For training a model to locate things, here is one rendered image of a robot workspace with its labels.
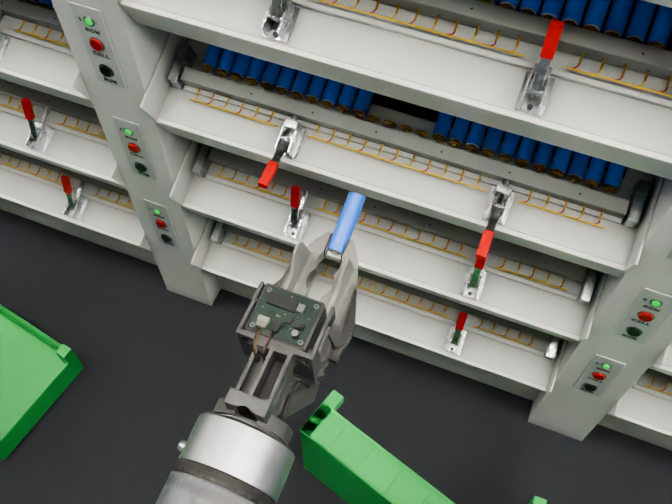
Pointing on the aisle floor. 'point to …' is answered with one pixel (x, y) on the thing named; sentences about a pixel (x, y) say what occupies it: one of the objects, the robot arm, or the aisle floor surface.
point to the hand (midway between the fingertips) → (336, 252)
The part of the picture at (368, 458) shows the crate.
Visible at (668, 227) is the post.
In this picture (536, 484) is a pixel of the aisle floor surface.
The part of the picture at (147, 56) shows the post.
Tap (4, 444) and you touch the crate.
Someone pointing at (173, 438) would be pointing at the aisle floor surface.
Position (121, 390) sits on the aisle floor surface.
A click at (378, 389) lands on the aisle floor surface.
